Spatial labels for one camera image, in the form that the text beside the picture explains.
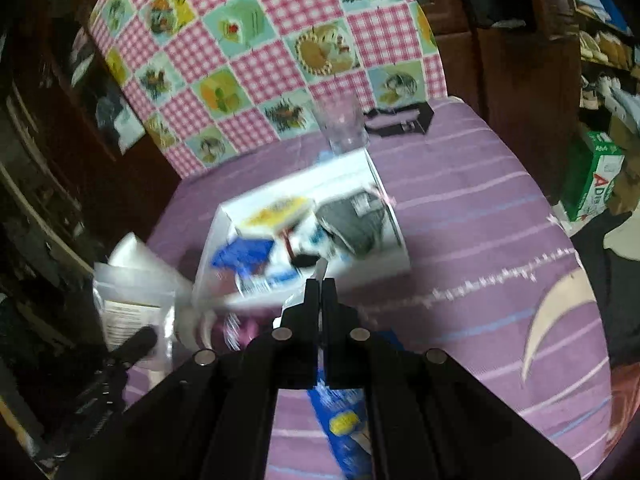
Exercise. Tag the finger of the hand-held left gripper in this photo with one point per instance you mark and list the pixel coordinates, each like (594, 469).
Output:
(135, 342)

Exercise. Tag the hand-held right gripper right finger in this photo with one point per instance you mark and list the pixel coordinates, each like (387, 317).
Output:
(330, 320)

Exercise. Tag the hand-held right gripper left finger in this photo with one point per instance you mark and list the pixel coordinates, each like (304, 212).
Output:
(310, 320)

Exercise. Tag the clear zip bag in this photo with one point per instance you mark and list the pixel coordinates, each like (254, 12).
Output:
(130, 300)

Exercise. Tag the white blue bandage packet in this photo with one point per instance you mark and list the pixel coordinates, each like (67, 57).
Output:
(270, 280)

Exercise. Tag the white cardboard box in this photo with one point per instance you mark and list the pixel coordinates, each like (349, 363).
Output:
(380, 265)

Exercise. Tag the panda plush toy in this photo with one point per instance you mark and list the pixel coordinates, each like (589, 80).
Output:
(305, 245)

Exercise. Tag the plain blue packet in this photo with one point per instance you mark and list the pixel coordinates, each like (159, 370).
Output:
(240, 255)

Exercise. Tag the blue cat print packet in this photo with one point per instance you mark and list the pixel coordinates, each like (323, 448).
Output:
(340, 425)

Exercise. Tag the yellow sponge pack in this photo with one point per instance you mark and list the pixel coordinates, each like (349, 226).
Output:
(275, 212)

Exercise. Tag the purple pump bottle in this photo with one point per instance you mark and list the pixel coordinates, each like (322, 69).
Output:
(235, 332)

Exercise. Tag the white paper towel roll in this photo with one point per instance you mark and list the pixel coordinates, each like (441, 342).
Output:
(145, 255)

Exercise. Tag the clear glass cup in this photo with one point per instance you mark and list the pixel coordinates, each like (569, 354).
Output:
(340, 125)

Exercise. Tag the pink checkered patchwork cloth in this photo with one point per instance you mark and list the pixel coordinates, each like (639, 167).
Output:
(240, 60)

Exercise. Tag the green white carton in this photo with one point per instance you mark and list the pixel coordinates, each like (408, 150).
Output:
(595, 175)

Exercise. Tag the dark wooden cabinet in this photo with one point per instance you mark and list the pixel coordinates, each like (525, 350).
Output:
(525, 60)

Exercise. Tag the cluttered storage shelf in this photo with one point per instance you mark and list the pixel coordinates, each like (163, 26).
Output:
(610, 50)

